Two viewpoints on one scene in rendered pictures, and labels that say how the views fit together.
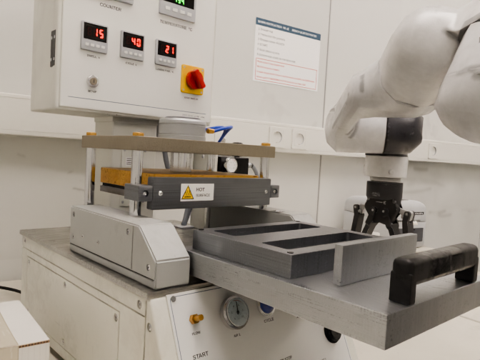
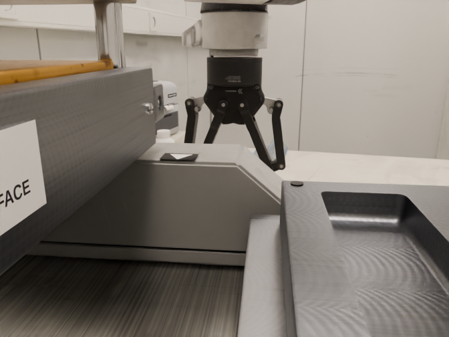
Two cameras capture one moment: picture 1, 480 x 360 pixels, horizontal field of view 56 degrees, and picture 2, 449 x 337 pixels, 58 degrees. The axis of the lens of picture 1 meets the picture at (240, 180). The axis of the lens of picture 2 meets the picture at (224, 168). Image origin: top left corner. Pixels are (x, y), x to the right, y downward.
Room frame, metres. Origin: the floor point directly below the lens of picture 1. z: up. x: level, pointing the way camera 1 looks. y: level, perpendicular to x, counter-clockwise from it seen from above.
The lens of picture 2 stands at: (0.57, 0.07, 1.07)
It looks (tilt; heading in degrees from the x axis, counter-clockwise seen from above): 17 degrees down; 318
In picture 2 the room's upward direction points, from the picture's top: straight up
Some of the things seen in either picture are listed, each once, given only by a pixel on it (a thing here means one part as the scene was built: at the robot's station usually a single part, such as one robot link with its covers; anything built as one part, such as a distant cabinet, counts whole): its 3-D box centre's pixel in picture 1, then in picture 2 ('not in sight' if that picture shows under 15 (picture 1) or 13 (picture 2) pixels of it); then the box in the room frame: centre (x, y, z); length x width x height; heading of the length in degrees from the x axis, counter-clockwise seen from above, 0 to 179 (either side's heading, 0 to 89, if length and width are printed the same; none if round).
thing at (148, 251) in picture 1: (123, 240); not in sight; (0.62, 0.16, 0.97); 0.25 x 0.05 x 0.07; 42
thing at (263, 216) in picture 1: (266, 228); (131, 198); (0.81, -0.05, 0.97); 0.26 x 0.05 x 0.07; 42
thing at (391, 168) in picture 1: (382, 168); (222, 35); (1.01, -0.31, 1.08); 0.13 x 0.12 x 0.05; 131
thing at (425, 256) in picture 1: (438, 269); not in sight; (0.44, -0.20, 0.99); 0.15 x 0.02 x 0.04; 132
